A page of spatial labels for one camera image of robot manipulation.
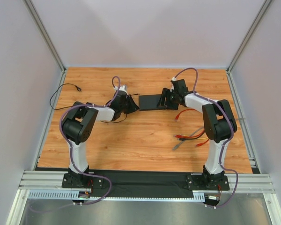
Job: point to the left aluminium frame post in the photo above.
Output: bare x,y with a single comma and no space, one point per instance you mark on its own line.
43,31

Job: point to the right aluminium frame post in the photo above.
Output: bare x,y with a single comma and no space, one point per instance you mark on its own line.
252,29

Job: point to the front aluminium rail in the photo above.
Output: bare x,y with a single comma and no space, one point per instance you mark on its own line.
247,183

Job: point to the aluminium frame post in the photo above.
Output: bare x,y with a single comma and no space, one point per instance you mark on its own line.
43,31
252,29

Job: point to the black cloth strip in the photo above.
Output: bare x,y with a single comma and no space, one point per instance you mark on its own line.
148,184

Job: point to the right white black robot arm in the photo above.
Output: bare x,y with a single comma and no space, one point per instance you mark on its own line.
218,119

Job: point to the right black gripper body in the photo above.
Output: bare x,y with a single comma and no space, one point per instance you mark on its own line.
165,98

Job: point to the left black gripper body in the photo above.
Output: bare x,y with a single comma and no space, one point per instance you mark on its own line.
129,104

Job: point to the grey slotted cable duct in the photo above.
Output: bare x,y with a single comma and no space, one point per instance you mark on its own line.
76,195

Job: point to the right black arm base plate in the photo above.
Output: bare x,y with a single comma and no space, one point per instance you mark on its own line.
205,182

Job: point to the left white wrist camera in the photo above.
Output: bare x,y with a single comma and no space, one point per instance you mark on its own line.
122,88

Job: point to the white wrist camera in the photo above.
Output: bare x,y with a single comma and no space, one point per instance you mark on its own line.
122,88
173,83

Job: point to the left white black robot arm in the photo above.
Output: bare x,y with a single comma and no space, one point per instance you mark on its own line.
77,123

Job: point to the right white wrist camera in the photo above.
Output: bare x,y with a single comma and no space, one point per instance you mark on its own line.
173,83

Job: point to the black network switch box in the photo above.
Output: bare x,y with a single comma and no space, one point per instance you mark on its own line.
149,102

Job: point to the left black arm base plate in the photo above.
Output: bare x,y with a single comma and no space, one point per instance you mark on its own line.
74,180

